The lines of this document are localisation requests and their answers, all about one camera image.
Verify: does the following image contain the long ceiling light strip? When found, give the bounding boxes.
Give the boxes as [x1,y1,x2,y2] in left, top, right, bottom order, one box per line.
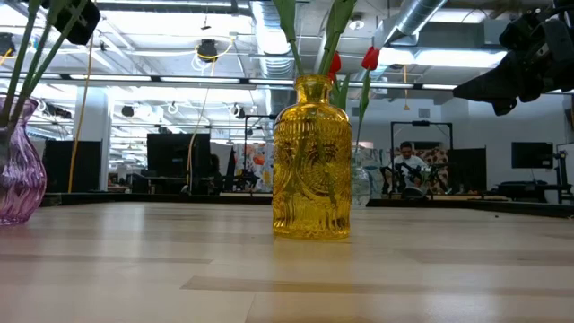
[159,74,257,85]
[420,83,463,92]

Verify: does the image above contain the silver ventilation duct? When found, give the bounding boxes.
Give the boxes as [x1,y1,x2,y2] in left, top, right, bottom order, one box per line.
[353,0,449,84]
[250,0,297,78]

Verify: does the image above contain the black wall monitor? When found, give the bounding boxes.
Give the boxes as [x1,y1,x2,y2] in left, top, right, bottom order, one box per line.
[510,141,554,170]

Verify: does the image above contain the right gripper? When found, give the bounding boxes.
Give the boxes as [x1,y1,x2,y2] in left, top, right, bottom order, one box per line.
[452,56,574,117]

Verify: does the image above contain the clear glass vase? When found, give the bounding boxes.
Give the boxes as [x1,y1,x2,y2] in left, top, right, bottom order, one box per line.
[351,152,373,208]

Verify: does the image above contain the purple glass vase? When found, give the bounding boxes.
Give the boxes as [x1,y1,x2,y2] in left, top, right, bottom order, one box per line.
[0,96,48,226]

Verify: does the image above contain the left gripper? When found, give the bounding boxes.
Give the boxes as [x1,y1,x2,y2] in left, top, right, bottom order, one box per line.
[52,0,103,47]

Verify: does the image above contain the yellow glass vase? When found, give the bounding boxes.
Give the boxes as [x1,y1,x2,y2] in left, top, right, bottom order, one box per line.
[272,74,353,240]

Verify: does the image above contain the black camera on tripod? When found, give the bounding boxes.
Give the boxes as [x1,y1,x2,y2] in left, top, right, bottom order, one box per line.
[552,150,573,203]

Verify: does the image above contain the person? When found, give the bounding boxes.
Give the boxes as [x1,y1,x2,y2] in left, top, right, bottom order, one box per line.
[387,141,430,198]

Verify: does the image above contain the yellow power cord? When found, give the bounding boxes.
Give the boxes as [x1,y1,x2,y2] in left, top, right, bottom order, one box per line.
[66,35,95,194]

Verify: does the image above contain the black ceiling device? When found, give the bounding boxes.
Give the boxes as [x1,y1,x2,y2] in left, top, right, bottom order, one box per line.
[196,38,220,63]

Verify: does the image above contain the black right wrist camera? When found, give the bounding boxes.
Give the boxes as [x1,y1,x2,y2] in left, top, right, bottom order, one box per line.
[498,11,574,64]

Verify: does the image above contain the black desk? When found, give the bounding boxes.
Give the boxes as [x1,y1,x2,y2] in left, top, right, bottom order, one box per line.
[497,179,573,203]

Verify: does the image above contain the black partition panel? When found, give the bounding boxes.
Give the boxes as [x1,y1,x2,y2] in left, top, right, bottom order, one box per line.
[448,147,488,195]
[43,139,103,194]

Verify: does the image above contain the black computer monitor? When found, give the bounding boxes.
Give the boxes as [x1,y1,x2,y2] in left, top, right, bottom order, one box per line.
[146,132,212,179]

